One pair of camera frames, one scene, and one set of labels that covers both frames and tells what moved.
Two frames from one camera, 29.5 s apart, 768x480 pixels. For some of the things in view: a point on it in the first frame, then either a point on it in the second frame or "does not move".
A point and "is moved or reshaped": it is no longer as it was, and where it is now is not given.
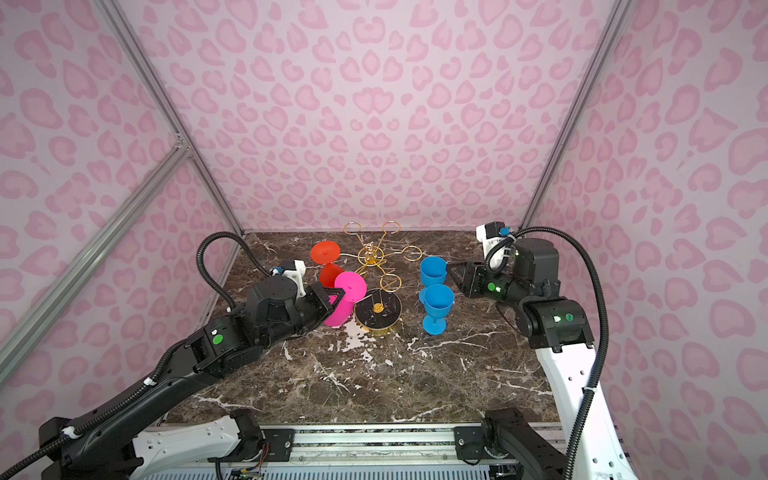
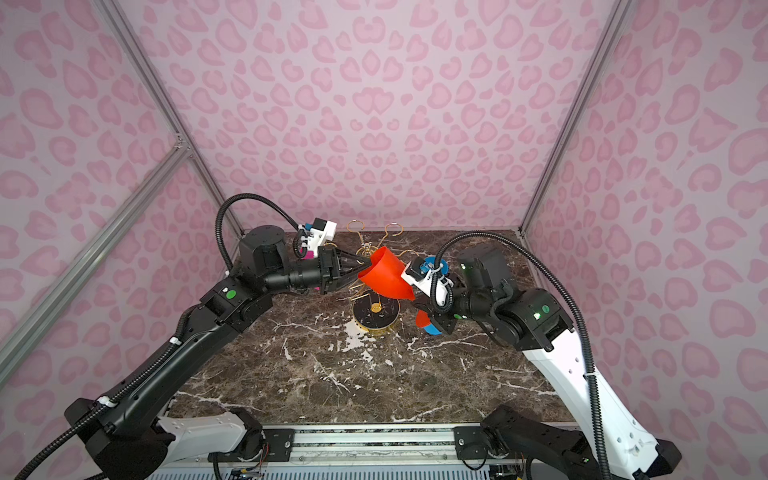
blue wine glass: x=433 y=270 does not move
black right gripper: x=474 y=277 -> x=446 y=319
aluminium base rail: x=371 y=445 does not move
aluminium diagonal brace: x=34 y=319 does not move
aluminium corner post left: x=183 y=137 does not move
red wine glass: x=327 y=253 is moved or reshaped
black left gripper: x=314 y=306 -> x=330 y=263
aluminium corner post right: x=620 y=11 does not move
